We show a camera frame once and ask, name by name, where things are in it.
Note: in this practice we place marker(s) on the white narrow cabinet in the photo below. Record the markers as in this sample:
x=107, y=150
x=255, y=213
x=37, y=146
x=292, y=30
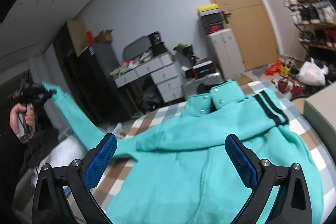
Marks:
x=226, y=53

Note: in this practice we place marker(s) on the white drawer desk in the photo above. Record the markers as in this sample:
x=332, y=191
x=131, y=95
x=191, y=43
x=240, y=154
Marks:
x=165, y=72

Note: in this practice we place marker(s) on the white plastic bag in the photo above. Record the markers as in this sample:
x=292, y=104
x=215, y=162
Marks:
x=311, y=74

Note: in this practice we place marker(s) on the cardboard box on cabinet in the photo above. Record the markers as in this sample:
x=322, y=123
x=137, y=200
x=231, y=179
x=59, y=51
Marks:
x=104, y=36

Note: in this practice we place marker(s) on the stacked boxes yellow lid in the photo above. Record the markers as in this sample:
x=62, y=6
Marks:
x=211, y=18

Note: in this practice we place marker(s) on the teal jacket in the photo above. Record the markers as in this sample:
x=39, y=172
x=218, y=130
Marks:
x=182, y=173

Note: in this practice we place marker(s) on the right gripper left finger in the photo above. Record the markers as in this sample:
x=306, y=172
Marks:
x=50, y=203

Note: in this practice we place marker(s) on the silver suitcase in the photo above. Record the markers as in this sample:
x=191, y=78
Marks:
x=190, y=87

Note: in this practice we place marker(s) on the black cabinet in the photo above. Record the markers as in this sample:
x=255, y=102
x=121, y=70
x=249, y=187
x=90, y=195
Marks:
x=86, y=68

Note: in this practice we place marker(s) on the shoe rack with shoes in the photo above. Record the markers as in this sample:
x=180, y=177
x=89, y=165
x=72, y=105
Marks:
x=315, y=21

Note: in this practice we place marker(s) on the black red shoe box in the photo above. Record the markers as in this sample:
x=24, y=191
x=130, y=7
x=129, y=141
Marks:
x=200, y=70

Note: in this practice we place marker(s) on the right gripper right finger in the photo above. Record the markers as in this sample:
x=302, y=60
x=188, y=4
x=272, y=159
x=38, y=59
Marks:
x=292, y=203

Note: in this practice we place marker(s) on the person's left hand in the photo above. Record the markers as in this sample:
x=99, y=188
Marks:
x=20, y=111

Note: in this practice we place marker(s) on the checkered bed sheet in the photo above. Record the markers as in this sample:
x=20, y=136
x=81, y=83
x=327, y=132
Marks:
x=115, y=174

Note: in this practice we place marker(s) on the wooden door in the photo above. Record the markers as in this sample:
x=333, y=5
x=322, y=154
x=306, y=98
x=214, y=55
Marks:
x=253, y=31

